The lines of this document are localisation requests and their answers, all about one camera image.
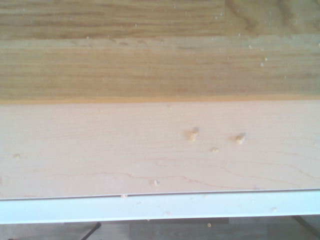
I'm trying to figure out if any black stand leg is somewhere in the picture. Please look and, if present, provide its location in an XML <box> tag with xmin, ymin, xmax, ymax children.
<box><xmin>291</xmin><ymin>215</ymin><xmax>320</xmax><ymax>237</ymax></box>
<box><xmin>80</xmin><ymin>221</ymin><xmax>102</xmax><ymax>240</ymax></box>

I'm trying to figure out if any wooden butcher block board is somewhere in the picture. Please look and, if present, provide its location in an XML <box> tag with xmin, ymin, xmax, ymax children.
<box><xmin>0</xmin><ymin>0</ymin><xmax>320</xmax><ymax>105</ymax></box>

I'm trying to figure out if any white drawer cabinet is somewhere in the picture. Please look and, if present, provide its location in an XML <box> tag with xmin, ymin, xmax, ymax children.
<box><xmin>0</xmin><ymin>189</ymin><xmax>320</xmax><ymax>225</ymax></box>

